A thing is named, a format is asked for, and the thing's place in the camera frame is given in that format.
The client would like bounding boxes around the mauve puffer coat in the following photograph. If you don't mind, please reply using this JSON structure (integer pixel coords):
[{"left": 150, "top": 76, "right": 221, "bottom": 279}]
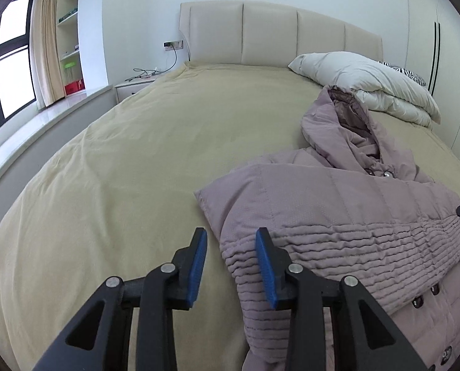
[{"left": 196, "top": 86, "right": 460, "bottom": 370}]

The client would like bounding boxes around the zebra pattern pillow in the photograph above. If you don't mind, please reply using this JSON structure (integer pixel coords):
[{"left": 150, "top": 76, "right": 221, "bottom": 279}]
[{"left": 380, "top": 61, "right": 427, "bottom": 87}]

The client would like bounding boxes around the beige bed sheet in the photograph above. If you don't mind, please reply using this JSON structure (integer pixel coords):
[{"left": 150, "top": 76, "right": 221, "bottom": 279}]
[{"left": 0, "top": 63, "right": 460, "bottom": 370}]

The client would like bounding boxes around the white folded duvet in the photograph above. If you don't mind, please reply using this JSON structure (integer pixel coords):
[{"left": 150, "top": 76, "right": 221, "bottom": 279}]
[{"left": 289, "top": 51, "right": 442, "bottom": 128}]

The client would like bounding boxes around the white wardrobe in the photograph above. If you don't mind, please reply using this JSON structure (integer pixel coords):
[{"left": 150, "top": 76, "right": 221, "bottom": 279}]
[{"left": 404, "top": 0, "right": 460, "bottom": 160}]

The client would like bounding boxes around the white nightstand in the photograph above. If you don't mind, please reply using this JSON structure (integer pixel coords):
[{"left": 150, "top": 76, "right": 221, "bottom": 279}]
[{"left": 114, "top": 75, "right": 159, "bottom": 103}]

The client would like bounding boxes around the red box on shelf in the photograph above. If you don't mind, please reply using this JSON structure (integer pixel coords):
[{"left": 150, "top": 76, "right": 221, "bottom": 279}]
[{"left": 65, "top": 79, "right": 85, "bottom": 96}]

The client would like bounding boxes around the beige curtain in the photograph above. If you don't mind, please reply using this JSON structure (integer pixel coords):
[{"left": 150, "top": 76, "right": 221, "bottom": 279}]
[{"left": 30, "top": 0, "right": 65, "bottom": 110}]

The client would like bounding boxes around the black framed window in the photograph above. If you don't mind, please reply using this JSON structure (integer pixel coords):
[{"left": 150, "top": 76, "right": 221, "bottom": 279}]
[{"left": 0, "top": 0, "right": 36, "bottom": 128}]

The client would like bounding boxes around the beige padded headboard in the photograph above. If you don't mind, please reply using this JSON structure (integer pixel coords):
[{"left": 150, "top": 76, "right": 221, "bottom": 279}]
[{"left": 179, "top": 1, "right": 383, "bottom": 67}]

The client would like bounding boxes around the wall power socket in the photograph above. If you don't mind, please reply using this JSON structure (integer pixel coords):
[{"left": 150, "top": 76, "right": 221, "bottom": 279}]
[{"left": 163, "top": 40, "right": 184, "bottom": 51}]

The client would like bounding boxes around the white wall shelf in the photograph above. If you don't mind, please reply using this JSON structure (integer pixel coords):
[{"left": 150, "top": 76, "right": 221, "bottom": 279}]
[{"left": 57, "top": 0, "right": 83, "bottom": 90}]

